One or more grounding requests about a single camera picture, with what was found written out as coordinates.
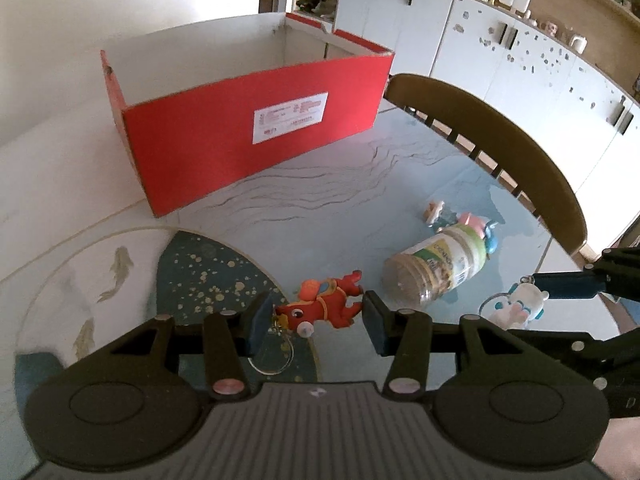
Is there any red dragon keychain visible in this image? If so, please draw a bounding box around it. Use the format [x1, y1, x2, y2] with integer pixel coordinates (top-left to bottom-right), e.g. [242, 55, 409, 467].
[247, 268, 366, 377]

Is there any white bunny keychain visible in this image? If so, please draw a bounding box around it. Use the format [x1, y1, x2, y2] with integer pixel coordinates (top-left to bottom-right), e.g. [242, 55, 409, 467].
[477, 276, 549, 330]

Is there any green lid snack jar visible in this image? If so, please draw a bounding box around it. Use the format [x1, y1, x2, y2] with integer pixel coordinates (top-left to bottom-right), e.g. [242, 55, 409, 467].
[382, 223, 487, 309]

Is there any pink blue whale toy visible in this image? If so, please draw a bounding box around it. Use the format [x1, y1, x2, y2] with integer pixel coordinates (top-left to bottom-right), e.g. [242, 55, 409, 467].
[458, 212, 498, 256]

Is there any white shoe cabinet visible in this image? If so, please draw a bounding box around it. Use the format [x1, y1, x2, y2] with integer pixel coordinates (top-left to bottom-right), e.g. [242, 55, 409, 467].
[331, 0, 639, 252]

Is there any brown wooden chair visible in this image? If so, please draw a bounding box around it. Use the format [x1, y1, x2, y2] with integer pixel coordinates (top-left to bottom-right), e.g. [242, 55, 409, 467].
[384, 74, 587, 256]

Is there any red cardboard box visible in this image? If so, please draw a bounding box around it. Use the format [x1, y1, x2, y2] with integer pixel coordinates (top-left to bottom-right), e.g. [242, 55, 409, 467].
[100, 13, 394, 217]

